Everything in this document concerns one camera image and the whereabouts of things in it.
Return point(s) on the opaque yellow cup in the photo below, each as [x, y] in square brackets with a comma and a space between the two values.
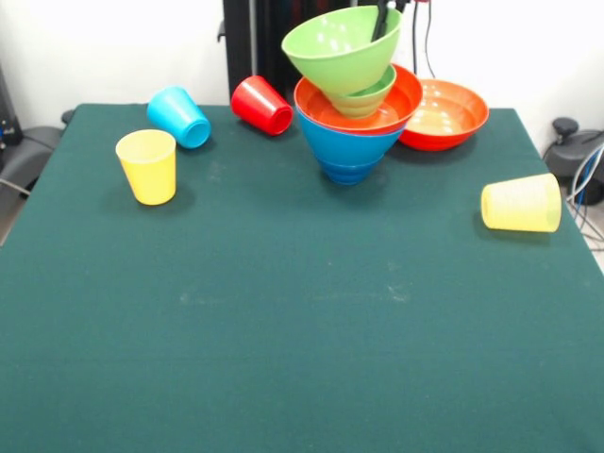
[147, 174]

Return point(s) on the translucent yellow cup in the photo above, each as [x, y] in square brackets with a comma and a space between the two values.
[519, 203]

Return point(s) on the orange bowl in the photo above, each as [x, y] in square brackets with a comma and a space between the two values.
[448, 122]
[403, 104]

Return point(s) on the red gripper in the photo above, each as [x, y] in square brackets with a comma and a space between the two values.
[422, 1]

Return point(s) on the dark green tablecloth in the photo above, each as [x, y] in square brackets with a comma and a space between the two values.
[330, 354]

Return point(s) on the red cup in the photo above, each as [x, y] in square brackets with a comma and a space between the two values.
[257, 104]

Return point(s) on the large green bowl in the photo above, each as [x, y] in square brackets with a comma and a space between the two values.
[344, 66]

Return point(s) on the large light blue bowl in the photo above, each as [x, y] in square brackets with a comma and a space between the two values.
[349, 148]

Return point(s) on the small dark blue bowl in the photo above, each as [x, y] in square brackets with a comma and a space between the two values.
[349, 174]

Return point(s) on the black chair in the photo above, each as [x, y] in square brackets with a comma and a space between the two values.
[33, 151]

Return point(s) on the light blue cup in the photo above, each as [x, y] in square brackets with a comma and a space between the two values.
[181, 115]

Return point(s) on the black chair base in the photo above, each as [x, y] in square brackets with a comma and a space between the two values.
[566, 151]

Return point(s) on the small green bowl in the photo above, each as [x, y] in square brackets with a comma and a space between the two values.
[373, 101]

